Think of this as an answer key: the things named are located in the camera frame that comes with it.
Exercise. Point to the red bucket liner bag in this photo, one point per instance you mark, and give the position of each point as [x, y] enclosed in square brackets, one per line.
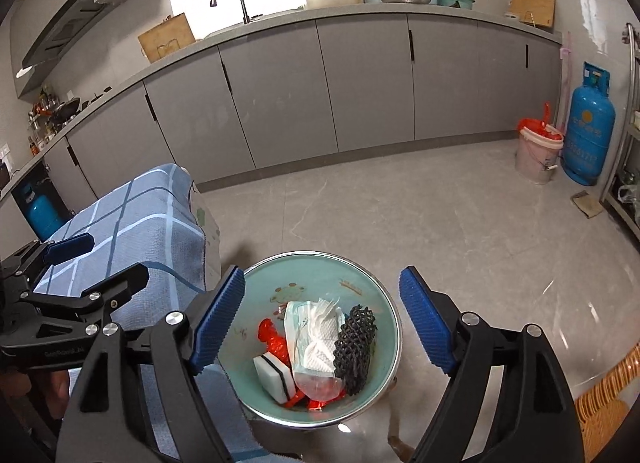
[540, 129]

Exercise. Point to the black faucet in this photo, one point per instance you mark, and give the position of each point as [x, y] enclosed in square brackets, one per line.
[242, 0]

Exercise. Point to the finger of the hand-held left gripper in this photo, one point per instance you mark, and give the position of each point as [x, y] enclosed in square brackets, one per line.
[115, 288]
[70, 247]

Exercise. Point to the steel shelf rack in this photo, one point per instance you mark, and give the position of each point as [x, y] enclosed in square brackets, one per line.
[631, 108]

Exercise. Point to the white tissue packet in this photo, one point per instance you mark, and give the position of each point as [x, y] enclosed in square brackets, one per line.
[315, 348]

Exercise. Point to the black wok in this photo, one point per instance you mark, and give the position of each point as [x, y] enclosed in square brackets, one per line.
[65, 110]

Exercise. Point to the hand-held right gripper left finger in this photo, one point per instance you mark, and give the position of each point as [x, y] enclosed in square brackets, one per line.
[217, 323]

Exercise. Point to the small blue gas cylinder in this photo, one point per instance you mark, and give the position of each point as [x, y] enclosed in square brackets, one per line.
[42, 215]

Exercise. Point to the pink plastic bucket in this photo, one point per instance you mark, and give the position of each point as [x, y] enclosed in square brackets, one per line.
[537, 163]

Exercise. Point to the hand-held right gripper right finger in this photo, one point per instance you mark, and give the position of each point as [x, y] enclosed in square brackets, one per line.
[427, 323]

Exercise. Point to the white sponge with black stripe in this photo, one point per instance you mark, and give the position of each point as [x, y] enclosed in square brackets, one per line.
[272, 373]

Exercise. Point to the wooden cutting board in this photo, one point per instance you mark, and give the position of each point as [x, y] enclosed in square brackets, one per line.
[534, 7]
[165, 38]

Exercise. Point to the wooden stool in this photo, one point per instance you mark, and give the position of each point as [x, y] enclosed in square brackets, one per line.
[400, 438]

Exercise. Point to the grey kitchen cabinet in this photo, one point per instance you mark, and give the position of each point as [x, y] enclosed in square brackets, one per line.
[325, 78]

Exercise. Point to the blue checked cloth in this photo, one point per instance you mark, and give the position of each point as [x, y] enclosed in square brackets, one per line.
[140, 223]

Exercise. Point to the red plastic bag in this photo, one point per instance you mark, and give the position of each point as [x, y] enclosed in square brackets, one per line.
[272, 338]

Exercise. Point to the black foam net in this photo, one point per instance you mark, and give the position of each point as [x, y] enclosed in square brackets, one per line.
[355, 348]

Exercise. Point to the clear plastic bag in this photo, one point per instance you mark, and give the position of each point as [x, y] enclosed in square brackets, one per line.
[627, 193]

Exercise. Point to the small teal basin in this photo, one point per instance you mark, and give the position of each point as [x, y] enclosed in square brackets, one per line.
[455, 1]

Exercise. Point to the large blue gas cylinder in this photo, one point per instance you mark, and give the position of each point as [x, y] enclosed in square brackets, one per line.
[590, 133]

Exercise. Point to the flat cardboard piece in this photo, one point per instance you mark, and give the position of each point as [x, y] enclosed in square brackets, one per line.
[587, 205]

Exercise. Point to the range hood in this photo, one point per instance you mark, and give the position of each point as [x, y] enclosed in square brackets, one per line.
[60, 33]

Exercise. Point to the teal cartoon print basin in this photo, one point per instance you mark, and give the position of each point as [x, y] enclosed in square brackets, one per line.
[260, 293]

